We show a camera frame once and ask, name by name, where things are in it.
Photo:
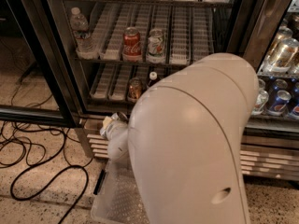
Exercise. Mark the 7up can bottom shelf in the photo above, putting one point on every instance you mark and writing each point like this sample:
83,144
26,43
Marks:
117,117

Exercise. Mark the open fridge glass door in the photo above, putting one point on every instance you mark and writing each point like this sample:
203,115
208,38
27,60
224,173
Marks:
33,85

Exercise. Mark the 7up can middle shelf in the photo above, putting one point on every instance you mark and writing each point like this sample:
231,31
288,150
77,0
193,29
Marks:
156,46

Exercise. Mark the orange soda can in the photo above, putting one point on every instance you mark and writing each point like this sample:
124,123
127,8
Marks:
135,89

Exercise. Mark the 7up can shelf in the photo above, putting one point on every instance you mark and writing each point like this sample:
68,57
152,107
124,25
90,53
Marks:
117,117
156,46

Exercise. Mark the pepsi can front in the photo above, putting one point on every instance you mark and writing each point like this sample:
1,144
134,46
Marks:
277,102

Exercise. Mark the silver can right bottom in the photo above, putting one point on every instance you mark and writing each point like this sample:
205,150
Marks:
261,99

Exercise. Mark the stainless steel fridge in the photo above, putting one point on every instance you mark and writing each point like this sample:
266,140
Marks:
193,29

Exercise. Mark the clear plastic bin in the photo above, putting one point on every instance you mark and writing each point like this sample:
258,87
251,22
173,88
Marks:
104,188

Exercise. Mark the water bottle middle shelf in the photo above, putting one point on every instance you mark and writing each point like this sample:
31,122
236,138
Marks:
84,39

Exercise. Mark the dark juice bottle white cap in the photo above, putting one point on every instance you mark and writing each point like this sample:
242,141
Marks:
153,79

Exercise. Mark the bubble wrap sheet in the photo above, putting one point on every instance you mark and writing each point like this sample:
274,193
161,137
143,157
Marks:
126,206

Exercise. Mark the gold can right fridge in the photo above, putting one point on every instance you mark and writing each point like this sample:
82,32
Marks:
282,55

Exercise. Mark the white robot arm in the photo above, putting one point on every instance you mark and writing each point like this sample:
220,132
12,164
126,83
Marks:
183,139

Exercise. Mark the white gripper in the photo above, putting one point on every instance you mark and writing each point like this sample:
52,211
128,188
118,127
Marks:
113,130

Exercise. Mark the red coca-cola can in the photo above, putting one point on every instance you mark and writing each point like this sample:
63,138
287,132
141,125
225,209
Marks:
131,45

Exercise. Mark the closed right fridge door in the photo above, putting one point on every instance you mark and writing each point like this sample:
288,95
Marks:
266,26

